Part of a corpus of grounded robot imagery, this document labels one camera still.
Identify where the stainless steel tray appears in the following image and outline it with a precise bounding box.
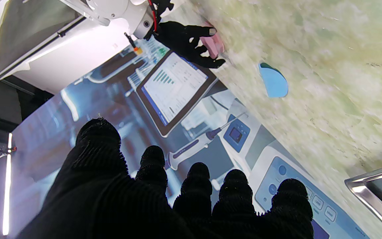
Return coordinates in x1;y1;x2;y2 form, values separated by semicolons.
344;161;382;239

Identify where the blue round lid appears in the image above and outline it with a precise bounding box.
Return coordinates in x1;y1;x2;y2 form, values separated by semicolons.
204;22;225;57

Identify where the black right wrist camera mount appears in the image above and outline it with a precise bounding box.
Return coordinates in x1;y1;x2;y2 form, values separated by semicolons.
151;0;175;21

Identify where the white overhead canopy frame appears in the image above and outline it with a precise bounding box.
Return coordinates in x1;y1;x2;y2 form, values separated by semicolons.
0;0;138;95

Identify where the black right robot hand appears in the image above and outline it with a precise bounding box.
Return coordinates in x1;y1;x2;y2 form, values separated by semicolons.
154;21;226;69

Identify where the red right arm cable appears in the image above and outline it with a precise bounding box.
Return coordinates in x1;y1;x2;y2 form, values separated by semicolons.
147;0;159;33

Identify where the printed laboratory backdrop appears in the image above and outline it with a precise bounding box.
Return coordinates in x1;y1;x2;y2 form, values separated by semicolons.
10;37;377;239

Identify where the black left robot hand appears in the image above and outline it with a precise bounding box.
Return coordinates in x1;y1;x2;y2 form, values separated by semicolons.
15;118;314;239

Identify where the blue round filter paper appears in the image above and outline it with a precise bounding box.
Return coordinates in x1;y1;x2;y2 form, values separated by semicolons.
258;62;289;98

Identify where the black clamp with orange tip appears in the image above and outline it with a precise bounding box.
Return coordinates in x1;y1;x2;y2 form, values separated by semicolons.
124;32;144;55

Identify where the black spring clamp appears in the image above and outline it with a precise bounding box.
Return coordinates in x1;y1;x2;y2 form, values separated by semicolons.
0;146;17;159

